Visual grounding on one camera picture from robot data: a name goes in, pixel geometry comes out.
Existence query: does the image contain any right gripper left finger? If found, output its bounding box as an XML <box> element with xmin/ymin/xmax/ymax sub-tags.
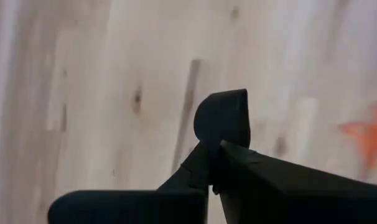
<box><xmin>47</xmin><ymin>141</ymin><xmax>210</xmax><ymax>224</ymax></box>

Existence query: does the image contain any orange rubber bands pile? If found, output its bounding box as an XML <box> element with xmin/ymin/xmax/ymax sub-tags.
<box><xmin>337</xmin><ymin>101</ymin><xmax>377</xmax><ymax>171</ymax></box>

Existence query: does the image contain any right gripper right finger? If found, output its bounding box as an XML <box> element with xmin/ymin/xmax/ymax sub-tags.
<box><xmin>211</xmin><ymin>139</ymin><xmax>377</xmax><ymax>224</ymax></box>

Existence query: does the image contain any black rubber band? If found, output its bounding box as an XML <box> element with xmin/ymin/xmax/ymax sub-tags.
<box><xmin>193</xmin><ymin>88</ymin><xmax>251</xmax><ymax>150</ymax></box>

